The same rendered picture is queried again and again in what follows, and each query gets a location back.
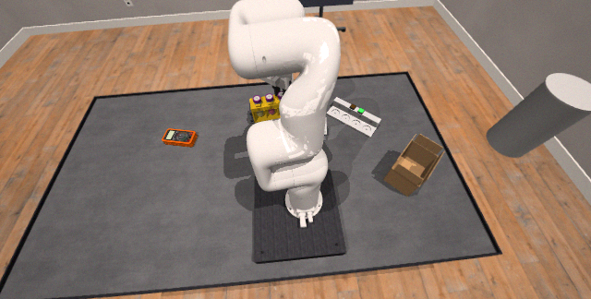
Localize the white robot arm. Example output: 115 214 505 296
228 0 341 228

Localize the brown cardboard box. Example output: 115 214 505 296
383 134 444 197

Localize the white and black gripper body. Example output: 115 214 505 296
277 74 294 90

